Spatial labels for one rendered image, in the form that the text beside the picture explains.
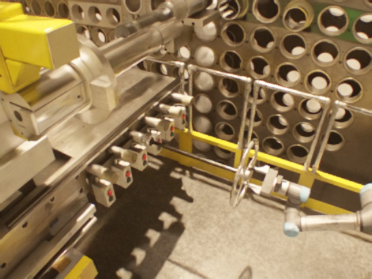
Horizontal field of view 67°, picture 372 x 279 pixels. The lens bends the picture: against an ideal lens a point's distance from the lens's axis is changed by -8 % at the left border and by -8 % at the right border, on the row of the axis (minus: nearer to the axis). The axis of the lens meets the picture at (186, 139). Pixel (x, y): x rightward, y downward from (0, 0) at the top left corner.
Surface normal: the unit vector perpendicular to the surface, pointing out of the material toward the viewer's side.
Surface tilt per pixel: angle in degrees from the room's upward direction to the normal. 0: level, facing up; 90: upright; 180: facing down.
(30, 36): 90
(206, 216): 0
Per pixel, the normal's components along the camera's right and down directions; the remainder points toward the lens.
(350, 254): 0.00, -0.79
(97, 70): -0.47, 0.54
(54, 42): 0.88, 0.29
